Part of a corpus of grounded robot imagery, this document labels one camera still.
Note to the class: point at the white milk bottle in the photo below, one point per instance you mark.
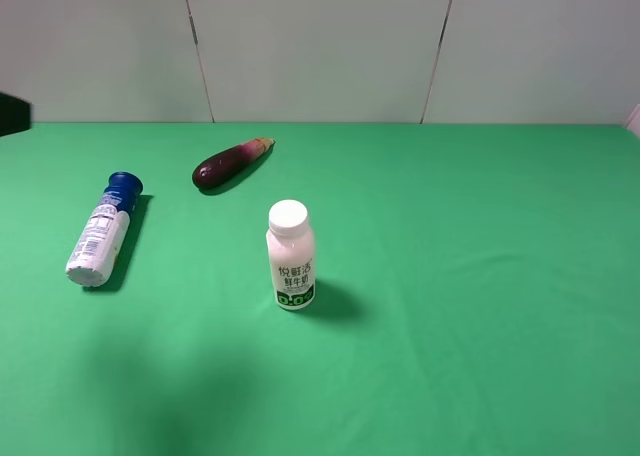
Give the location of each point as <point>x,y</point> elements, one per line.
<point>292,254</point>

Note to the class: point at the blue and white bottle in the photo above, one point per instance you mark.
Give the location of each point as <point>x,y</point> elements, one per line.
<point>92,261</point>

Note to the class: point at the purple eggplant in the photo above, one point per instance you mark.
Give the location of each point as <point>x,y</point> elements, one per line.
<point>226,169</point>

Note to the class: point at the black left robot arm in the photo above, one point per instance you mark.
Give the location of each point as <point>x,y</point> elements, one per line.
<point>15,114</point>

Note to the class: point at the green tablecloth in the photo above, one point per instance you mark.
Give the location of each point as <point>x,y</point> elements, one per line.
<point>477,293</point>

